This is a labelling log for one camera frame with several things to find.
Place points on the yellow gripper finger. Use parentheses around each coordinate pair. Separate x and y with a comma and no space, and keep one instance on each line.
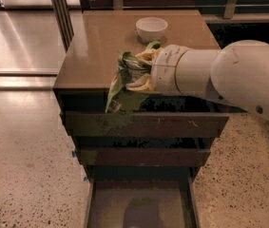
(142,84)
(149,56)

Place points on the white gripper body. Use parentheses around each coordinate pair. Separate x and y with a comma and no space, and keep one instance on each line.
(164,69)

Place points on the brown drawer cabinet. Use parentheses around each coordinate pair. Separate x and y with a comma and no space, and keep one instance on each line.
(84,79)

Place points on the top drawer front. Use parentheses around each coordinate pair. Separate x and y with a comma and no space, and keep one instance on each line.
(146,124)

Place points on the middle drawer front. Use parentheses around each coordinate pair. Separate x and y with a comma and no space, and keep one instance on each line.
(143,156)

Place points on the open bottom drawer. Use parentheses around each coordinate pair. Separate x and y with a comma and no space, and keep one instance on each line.
(141,204)

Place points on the white ceramic bowl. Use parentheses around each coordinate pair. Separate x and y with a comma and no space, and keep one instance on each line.
(151,28)

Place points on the blue tape piece upper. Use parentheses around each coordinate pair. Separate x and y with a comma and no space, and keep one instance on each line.
(73,153)

